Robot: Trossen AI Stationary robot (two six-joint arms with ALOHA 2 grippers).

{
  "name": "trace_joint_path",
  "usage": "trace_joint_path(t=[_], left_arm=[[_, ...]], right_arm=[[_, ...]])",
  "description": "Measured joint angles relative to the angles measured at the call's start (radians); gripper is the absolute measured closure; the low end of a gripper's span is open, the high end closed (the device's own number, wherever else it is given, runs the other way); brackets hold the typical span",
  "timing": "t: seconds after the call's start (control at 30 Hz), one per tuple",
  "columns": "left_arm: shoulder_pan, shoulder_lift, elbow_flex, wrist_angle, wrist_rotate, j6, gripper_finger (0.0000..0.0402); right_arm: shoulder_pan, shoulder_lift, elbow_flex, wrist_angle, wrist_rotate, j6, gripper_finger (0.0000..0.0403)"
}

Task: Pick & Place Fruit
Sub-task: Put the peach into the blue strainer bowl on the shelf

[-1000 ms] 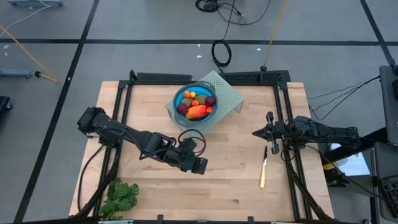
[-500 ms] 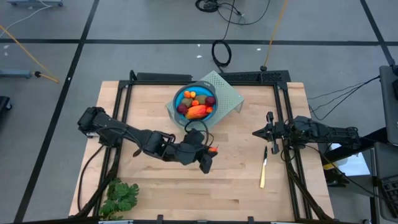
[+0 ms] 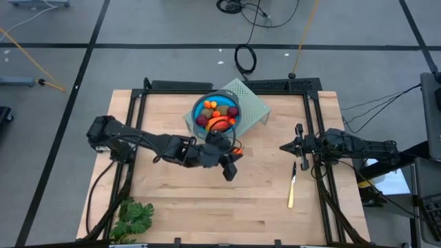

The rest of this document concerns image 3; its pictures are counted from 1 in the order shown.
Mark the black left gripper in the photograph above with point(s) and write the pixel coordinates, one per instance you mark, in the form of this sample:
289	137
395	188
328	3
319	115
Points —
210	156

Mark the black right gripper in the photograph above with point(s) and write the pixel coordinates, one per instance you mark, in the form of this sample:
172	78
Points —
313	144

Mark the small orange-yellow pear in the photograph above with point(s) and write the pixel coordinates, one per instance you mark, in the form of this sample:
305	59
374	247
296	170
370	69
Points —
216	114
214	104
237	151

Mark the dark red pomegranate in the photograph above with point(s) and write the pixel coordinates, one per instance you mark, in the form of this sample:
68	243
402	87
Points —
202	120
233	112

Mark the blue collapsible colander grey rim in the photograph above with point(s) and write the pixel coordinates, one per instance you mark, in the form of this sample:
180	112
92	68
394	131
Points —
197	109

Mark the small red-orange stemmed fruit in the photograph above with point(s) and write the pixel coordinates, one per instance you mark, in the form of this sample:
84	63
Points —
207	104

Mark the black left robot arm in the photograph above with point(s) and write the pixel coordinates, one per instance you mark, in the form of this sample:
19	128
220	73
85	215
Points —
144	141

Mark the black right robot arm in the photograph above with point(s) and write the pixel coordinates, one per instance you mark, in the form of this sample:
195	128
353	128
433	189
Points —
365	146

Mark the green perforated metal shelf riser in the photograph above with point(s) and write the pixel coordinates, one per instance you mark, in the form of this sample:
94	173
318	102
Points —
251	103

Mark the black perforated controller box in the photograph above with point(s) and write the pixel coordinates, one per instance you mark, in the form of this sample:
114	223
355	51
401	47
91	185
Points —
293	85

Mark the black stand beam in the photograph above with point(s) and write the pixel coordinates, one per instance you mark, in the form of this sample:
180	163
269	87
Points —
375	167

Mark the black smooth controller box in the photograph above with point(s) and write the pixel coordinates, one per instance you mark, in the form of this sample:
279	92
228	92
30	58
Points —
182	85

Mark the white sheet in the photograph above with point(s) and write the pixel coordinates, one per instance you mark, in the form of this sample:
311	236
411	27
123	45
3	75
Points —
389	179

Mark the black table edge clamp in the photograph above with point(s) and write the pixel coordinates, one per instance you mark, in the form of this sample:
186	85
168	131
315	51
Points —
177	242
277	243

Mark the green leafy plant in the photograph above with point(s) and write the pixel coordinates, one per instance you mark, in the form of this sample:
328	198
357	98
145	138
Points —
132	218

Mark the grey monitor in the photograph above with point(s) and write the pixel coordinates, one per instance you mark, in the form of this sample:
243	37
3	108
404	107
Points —
432	113

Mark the grey laptop computer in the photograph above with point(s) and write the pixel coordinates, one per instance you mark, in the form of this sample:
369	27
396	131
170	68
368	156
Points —
430	206

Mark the grey stand foot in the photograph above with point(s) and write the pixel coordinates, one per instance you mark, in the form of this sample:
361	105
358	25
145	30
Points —
38	3
17	81

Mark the black floor equipment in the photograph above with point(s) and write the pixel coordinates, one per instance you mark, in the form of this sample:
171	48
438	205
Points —
4	115

